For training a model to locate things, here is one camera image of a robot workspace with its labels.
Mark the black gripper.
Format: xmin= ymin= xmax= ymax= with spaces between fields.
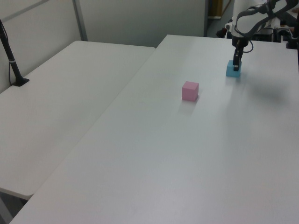
xmin=231 ymin=36 xmax=249 ymax=72

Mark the blue cube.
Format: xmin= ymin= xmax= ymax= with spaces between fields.
xmin=225 ymin=59 xmax=242 ymax=78

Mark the pink cube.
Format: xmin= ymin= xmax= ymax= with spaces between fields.
xmin=181 ymin=81 xmax=199 ymax=102

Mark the dark equipment rack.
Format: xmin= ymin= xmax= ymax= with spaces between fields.
xmin=253 ymin=26 xmax=281 ymax=43

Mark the wooden door panel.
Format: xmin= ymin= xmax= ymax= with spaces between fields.
xmin=208 ymin=0 xmax=223 ymax=20

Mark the black clamp stand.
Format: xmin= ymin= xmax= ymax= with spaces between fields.
xmin=285 ymin=22 xmax=299 ymax=49

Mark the white side table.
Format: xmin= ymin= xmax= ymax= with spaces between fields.
xmin=0 ymin=40 xmax=157 ymax=200

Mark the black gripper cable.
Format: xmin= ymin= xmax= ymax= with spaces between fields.
xmin=242 ymin=39 xmax=254 ymax=54

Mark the grey metal door frame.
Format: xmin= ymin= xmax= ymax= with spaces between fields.
xmin=202 ymin=0 xmax=210 ymax=37

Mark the grey metal partition post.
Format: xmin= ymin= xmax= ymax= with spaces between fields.
xmin=71 ymin=0 xmax=88 ymax=42

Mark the black camera stand pole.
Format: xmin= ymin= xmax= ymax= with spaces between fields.
xmin=0 ymin=18 xmax=30 ymax=88

